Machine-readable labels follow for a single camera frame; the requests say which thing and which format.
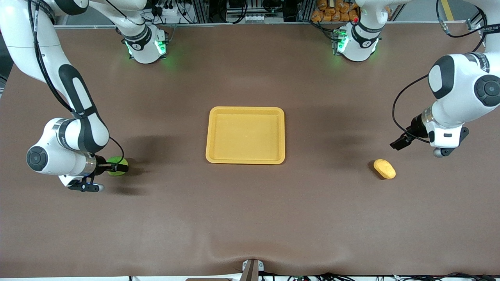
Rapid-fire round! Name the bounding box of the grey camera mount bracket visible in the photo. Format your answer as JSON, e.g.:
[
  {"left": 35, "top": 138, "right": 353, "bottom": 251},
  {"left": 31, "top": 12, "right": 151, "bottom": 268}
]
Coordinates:
[{"left": 242, "top": 259, "right": 264, "bottom": 281}]

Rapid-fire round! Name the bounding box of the bag of orange items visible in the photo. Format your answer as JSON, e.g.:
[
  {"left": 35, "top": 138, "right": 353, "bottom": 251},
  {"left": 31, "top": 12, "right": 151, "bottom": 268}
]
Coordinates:
[{"left": 311, "top": 0, "right": 392, "bottom": 22}]

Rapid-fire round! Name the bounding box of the green apple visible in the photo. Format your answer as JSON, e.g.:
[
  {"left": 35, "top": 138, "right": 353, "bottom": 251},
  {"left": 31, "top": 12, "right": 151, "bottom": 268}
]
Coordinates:
[{"left": 107, "top": 156, "right": 129, "bottom": 176}]

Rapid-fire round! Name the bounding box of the silver table edge rail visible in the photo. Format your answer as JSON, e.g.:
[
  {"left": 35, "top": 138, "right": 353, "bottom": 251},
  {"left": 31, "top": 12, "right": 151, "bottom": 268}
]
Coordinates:
[{"left": 55, "top": 20, "right": 482, "bottom": 31}]

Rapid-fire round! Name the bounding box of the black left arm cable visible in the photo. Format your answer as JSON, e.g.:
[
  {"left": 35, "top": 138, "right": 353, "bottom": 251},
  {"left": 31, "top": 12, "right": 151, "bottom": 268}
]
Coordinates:
[{"left": 392, "top": 0, "right": 489, "bottom": 137}]

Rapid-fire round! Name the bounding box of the grey vented electronics box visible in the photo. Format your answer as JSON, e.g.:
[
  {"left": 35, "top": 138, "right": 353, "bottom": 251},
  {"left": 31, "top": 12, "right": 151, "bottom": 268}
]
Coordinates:
[{"left": 225, "top": 0, "right": 274, "bottom": 23}]

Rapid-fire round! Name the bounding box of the white power strip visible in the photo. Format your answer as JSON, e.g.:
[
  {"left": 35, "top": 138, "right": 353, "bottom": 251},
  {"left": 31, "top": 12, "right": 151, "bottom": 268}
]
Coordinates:
[{"left": 150, "top": 0, "right": 180, "bottom": 18}]

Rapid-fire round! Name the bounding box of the yellow plastic tray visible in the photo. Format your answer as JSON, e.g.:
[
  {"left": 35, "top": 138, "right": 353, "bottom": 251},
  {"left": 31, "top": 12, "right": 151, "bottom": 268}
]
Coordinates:
[{"left": 206, "top": 106, "right": 286, "bottom": 165}]

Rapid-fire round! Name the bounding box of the yellow potato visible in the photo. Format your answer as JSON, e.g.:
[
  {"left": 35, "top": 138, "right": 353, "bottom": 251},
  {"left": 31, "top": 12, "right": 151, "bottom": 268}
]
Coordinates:
[{"left": 373, "top": 158, "right": 396, "bottom": 180}]

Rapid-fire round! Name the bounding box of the brown table mat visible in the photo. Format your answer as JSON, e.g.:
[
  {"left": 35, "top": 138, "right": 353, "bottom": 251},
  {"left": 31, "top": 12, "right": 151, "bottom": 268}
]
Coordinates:
[{"left": 0, "top": 21, "right": 500, "bottom": 278}]

